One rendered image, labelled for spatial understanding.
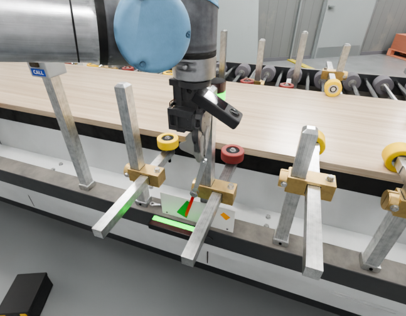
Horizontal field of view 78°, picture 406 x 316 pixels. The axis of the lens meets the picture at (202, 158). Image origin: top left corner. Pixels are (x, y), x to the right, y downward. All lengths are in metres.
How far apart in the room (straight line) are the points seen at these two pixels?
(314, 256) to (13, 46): 0.53
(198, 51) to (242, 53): 4.86
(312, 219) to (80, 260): 1.47
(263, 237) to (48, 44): 0.76
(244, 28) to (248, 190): 4.58
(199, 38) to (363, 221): 0.86
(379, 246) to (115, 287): 1.28
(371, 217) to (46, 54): 1.02
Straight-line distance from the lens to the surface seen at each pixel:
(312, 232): 0.57
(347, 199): 1.01
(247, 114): 1.15
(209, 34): 0.50
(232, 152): 0.86
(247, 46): 5.39
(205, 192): 0.78
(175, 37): 0.32
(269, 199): 1.04
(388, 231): 0.81
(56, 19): 0.31
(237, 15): 5.36
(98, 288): 1.66
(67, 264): 1.82
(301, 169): 0.67
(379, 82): 2.17
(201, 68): 0.50
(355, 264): 0.91
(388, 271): 0.95
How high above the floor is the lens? 1.37
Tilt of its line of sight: 34 degrees down
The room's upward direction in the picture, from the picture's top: straight up
